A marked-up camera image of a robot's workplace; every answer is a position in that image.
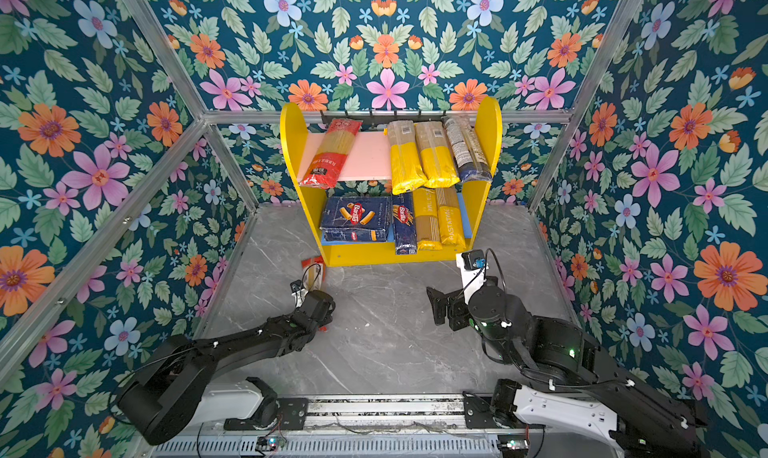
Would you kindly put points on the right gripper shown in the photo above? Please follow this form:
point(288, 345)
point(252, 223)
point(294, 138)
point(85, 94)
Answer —
point(455, 306)

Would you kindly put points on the yellow Pastatime spaghetti bag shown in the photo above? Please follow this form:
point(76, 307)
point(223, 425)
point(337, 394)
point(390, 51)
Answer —
point(449, 218)

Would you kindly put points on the dark blue Barilla spaghetti bag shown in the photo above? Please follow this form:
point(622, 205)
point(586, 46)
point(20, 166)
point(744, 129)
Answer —
point(405, 235)

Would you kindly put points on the clear blue spaghetti bag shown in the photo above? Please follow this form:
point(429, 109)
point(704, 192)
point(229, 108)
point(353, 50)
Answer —
point(468, 154)

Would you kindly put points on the blue Barilla pasta box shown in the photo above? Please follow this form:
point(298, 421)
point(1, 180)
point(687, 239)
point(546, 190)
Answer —
point(356, 219)

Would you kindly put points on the red spaghetti bag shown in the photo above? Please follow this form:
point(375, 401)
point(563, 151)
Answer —
point(326, 166)
point(314, 273)

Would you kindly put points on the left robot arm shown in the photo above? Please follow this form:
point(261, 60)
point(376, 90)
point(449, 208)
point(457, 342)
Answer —
point(175, 389)

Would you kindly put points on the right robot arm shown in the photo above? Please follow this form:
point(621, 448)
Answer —
point(568, 380)

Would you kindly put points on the yellow shelf unit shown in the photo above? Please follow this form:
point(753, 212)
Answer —
point(369, 160)

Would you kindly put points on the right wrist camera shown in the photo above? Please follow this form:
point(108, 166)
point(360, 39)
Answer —
point(472, 265)

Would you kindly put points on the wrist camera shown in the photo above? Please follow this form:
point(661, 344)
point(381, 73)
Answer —
point(299, 290)
point(472, 265)

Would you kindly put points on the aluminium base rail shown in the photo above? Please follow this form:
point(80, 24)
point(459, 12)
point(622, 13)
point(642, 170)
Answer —
point(452, 412)

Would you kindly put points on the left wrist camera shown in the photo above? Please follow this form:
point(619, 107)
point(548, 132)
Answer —
point(299, 290)

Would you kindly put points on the black hook rail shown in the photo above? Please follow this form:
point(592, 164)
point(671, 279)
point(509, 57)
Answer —
point(379, 118)

